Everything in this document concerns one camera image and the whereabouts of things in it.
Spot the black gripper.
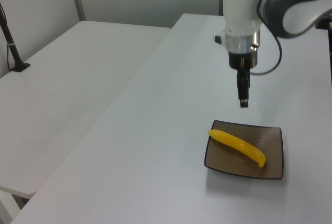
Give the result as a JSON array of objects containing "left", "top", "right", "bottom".
[{"left": 228, "top": 48, "right": 259, "bottom": 109}]

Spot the yellow banana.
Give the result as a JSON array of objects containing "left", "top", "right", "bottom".
[{"left": 207, "top": 129, "right": 267, "bottom": 169}]

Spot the brown square ceramic plate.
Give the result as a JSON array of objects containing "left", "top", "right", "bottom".
[{"left": 203, "top": 119, "right": 284, "bottom": 180}]

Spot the white side table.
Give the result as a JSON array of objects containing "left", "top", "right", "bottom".
[{"left": 0, "top": 20, "right": 172, "bottom": 200}]

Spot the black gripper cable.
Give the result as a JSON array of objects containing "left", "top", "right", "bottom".
[{"left": 249, "top": 0, "right": 284, "bottom": 76}]

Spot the black camera pole with base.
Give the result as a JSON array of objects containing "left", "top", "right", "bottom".
[{"left": 0, "top": 2, "right": 31, "bottom": 73}]

